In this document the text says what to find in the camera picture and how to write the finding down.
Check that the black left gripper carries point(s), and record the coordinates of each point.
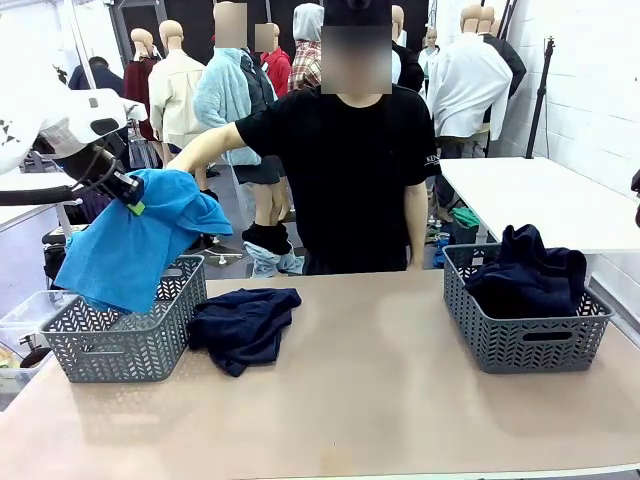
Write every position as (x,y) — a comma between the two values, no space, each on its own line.
(110,177)

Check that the bright blue garment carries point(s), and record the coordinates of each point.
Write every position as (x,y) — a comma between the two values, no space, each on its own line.
(130,250)

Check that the large navy garment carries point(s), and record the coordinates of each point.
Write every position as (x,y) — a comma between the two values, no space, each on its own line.
(530,280)

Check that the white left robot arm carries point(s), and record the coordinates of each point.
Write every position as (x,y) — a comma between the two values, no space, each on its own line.
(30,110)

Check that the person's left forearm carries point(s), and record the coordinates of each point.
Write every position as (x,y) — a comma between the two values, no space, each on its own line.
(419,240)

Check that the person's right forearm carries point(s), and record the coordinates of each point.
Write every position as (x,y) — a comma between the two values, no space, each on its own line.
(210,145)

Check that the person's right hand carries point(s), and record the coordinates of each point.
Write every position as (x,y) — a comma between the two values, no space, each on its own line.
(179,166)

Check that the person's left hand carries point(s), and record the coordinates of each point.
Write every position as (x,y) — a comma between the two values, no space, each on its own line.
(418,264)

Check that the purple cloth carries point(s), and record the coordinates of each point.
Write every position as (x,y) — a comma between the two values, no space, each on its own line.
(90,210)

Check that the black bag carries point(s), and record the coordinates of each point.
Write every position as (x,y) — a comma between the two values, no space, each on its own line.
(52,260)

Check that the mannequin in cream jacket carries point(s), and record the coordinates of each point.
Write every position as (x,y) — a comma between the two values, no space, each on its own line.
(172,100)

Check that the white table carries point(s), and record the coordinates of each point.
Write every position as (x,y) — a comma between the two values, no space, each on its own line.
(540,205)
(25,182)

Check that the mannequin in maroon dress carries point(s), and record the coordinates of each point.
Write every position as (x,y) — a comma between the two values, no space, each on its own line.
(135,85)

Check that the background person in navy shirt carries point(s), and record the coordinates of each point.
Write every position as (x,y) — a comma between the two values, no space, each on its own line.
(100,75)

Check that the mannequin in light-blue fleece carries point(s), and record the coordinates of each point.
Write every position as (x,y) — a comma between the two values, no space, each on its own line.
(220,95)

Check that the grey woven plastic basket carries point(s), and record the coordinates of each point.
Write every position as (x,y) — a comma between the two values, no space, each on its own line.
(125,350)
(525,350)

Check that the small navy garment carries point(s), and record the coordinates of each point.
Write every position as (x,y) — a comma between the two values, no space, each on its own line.
(245,325)

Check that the clear plastic bin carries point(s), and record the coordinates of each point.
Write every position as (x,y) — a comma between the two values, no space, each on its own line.
(20,320)

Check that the mannequin in red jacket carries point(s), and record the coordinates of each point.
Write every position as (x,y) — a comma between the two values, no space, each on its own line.
(276,70)

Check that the person in black t-shirt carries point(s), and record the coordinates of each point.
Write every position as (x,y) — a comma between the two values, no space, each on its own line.
(350,175)

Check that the mannequin in plaid hoodie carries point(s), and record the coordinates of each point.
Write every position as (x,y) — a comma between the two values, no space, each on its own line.
(306,55)

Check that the mannequin in black coat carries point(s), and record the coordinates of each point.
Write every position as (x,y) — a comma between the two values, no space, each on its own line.
(410,70)

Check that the blue item on floor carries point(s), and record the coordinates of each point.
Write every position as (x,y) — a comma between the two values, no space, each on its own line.
(441,255)

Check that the green cloth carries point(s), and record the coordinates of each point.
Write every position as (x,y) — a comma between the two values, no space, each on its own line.
(466,217)

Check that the small mannequin in white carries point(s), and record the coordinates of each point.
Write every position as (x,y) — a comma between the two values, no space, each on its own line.
(430,55)

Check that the mannequin in white shirt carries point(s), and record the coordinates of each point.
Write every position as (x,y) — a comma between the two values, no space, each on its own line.
(470,90)

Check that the mannequin in black top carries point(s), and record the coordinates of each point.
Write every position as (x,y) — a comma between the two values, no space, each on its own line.
(515,65)

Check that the black tripod stand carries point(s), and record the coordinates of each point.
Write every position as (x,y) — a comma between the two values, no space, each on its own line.
(540,100)

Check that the silver frame pole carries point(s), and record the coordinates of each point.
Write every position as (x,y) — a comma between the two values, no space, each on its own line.
(82,45)

